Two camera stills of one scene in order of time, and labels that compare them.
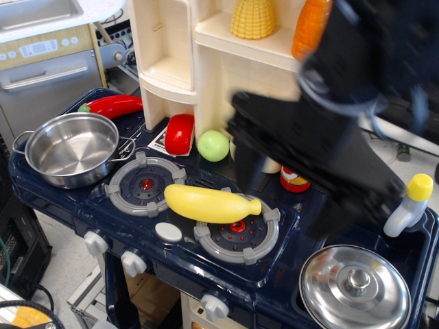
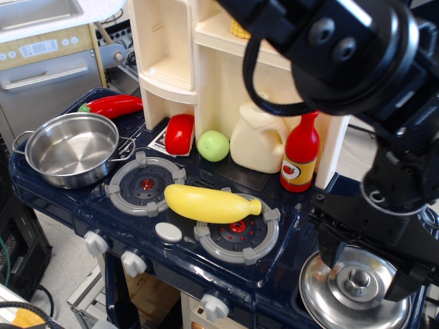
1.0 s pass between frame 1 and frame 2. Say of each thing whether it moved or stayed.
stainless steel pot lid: stayed
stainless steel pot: stayed
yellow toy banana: stayed
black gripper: moved
